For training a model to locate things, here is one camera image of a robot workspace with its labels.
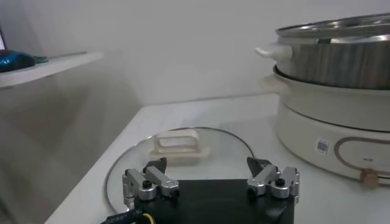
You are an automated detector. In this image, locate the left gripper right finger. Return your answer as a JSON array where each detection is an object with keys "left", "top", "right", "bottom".
[{"left": 246, "top": 156, "right": 301, "bottom": 203}]

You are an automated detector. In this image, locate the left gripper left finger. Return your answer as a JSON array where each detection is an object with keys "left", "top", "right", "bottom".
[{"left": 121, "top": 157, "right": 180, "bottom": 201}]

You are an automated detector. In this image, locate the glass lid with cream handle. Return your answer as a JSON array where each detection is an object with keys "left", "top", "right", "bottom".
[{"left": 105, "top": 127, "right": 255, "bottom": 214}]

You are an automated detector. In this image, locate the stainless steel steamer basket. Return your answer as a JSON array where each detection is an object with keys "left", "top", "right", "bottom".
[{"left": 255, "top": 12, "right": 390, "bottom": 91}]

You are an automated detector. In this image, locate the cream electric cooker base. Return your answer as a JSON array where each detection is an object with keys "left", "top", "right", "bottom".
[{"left": 261, "top": 65, "right": 390, "bottom": 189}]

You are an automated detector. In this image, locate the white side table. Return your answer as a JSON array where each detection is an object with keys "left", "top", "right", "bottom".
[{"left": 0, "top": 51, "right": 104, "bottom": 89}]

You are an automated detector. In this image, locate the blue black computer mouse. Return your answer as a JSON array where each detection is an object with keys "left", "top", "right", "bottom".
[{"left": 0, "top": 50, "right": 37, "bottom": 73}]

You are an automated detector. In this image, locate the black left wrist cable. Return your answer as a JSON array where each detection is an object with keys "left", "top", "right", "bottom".
[{"left": 100, "top": 209, "right": 155, "bottom": 224}]

